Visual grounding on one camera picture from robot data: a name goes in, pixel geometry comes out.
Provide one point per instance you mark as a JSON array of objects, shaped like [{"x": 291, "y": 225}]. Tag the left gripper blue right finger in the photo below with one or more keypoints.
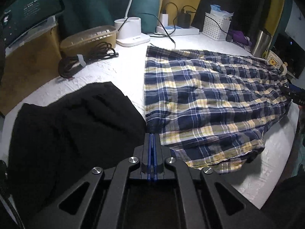
[{"x": 160, "y": 154}]

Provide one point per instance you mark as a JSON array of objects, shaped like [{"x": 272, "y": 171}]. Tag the blue yellow plaid pants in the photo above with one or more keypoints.
[{"x": 212, "y": 109}]

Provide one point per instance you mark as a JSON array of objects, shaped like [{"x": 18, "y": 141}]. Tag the blue plastic bag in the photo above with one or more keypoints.
[{"x": 217, "y": 11}]

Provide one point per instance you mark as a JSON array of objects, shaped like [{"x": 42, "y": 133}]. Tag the tan lidded plastic box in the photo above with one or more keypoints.
[{"x": 84, "y": 41}]

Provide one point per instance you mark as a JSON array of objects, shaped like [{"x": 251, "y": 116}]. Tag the white desk lamp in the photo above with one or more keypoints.
[{"x": 129, "y": 30}]

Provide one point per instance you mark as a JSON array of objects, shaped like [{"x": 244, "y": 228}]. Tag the purple cloth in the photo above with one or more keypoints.
[{"x": 239, "y": 37}]

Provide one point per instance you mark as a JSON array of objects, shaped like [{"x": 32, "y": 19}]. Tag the cream bear cartoon mug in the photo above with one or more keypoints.
[{"x": 275, "y": 61}]

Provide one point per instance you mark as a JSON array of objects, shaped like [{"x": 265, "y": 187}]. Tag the black garment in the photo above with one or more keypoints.
[{"x": 53, "y": 146}]

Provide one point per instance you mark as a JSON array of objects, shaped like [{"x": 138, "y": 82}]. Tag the black power adapter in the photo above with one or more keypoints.
[{"x": 184, "y": 20}]

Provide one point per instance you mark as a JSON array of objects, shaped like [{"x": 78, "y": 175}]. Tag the white slatted storage basket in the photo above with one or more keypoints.
[{"x": 216, "y": 27}]

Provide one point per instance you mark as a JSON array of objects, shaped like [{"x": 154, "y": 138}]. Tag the white phone charger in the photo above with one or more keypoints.
[{"x": 163, "y": 20}]

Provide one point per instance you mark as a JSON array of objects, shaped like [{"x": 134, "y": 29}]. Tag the white textured table cover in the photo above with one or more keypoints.
[{"x": 255, "y": 181}]

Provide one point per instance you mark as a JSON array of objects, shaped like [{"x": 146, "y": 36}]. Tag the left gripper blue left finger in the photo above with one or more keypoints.
[{"x": 143, "y": 153}]

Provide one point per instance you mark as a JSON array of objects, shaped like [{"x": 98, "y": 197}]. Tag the teal curtain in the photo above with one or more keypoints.
[{"x": 81, "y": 15}]

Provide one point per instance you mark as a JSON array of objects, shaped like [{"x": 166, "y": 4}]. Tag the white power strip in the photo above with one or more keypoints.
[{"x": 177, "y": 31}]

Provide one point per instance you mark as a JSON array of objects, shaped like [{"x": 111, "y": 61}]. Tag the stainless steel tumbler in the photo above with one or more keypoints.
[{"x": 262, "y": 43}]

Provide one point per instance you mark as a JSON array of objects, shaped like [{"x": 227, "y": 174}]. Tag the brown cardboard box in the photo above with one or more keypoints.
[{"x": 29, "y": 67}]

